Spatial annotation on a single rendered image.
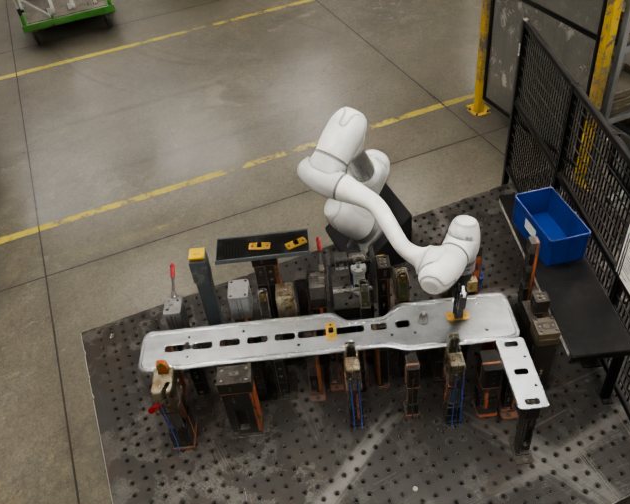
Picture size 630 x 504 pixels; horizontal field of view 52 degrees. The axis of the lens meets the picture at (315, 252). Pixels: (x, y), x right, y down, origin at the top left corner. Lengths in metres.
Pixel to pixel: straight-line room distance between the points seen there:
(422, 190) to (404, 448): 2.56
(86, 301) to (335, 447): 2.30
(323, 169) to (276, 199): 2.41
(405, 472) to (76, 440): 1.87
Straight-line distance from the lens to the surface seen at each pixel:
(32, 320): 4.35
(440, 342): 2.35
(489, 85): 5.35
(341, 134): 2.29
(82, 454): 3.58
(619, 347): 2.41
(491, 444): 2.49
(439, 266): 2.00
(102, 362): 2.94
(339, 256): 2.43
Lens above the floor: 2.81
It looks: 42 degrees down
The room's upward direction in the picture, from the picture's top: 7 degrees counter-clockwise
